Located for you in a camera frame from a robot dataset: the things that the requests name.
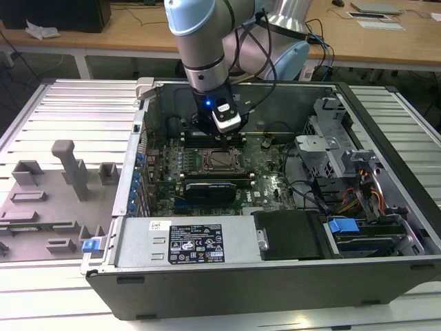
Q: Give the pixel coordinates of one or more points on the silver CPU plate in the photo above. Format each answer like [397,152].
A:
[221,159]

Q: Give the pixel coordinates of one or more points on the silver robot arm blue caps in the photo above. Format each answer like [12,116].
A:
[200,51]

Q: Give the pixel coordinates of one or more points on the black RAM slot bank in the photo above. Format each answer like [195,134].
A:
[220,180]
[189,141]

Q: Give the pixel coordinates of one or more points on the CPU socket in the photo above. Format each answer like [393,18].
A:
[206,168]

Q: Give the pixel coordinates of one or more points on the black graphics card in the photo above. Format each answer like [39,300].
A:
[210,194]

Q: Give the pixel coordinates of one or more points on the wooden desk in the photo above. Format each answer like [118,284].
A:
[138,34]

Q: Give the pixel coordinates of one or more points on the green motherboard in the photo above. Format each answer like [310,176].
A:
[272,193]

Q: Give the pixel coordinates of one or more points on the metal drive cage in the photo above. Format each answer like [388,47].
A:
[327,148]

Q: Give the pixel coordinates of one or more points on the silver power supply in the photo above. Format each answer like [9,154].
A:
[138,241]

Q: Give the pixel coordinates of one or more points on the black plastic shroud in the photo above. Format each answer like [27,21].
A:
[289,234]

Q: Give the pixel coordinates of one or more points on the black computer tower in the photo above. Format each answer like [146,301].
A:
[51,13]

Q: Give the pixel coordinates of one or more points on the white crumpled paper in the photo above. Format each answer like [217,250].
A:
[41,31]

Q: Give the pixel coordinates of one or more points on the blue case latch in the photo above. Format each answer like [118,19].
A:
[90,245]

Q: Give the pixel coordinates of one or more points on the grey parts rack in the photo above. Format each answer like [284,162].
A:
[51,213]

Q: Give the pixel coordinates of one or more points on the hard disk in blue carrier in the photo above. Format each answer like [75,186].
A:
[342,227]

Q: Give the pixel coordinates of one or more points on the black open PC case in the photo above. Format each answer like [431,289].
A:
[241,293]

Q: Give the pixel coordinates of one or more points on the grey laptop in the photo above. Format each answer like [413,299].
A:
[375,7]

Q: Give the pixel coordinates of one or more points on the green RAM stick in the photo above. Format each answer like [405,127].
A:
[34,226]

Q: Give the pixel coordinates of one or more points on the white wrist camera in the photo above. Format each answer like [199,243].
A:
[227,120]

